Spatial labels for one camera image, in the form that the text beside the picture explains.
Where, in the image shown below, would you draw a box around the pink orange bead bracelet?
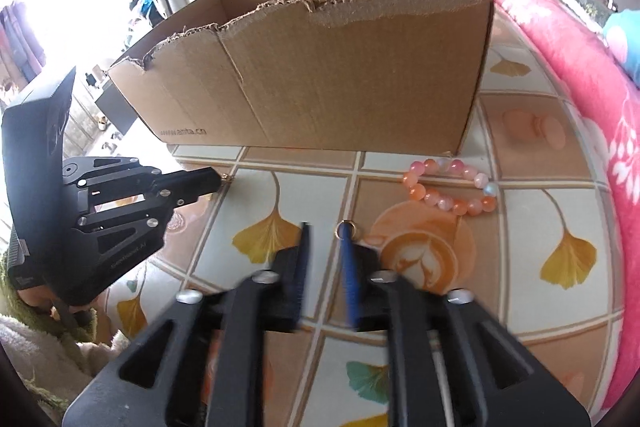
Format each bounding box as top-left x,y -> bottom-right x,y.
402,158 -> 500,217

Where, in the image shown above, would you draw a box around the person's left hand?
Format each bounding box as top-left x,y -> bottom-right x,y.
17,287 -> 57,309

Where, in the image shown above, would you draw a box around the hanging clothes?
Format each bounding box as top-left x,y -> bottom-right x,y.
0,2 -> 46,82

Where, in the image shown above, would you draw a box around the blue pillow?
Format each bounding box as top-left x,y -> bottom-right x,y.
602,9 -> 640,90

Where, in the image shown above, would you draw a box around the white and green fluffy clothing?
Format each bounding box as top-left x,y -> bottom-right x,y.
0,277 -> 121,413

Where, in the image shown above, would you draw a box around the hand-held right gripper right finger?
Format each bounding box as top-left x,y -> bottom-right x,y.
338,222 -> 592,427

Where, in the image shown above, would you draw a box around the grey cabinet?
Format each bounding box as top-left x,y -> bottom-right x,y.
95,84 -> 138,135

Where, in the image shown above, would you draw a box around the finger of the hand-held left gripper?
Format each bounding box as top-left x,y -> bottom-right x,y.
67,188 -> 218,306
61,155 -> 222,208

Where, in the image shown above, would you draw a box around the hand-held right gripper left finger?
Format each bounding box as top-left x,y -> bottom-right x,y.
62,222 -> 312,427

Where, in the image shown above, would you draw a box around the pink floral blanket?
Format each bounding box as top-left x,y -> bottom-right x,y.
487,0 -> 640,413

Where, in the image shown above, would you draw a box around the ginkgo leaf patterned tablecloth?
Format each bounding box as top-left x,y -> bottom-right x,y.
95,44 -> 631,427

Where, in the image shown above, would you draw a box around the pile of clothes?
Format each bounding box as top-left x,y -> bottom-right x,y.
122,0 -> 166,32

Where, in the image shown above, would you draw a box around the brown cardboard box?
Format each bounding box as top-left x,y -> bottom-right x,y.
106,0 -> 496,158

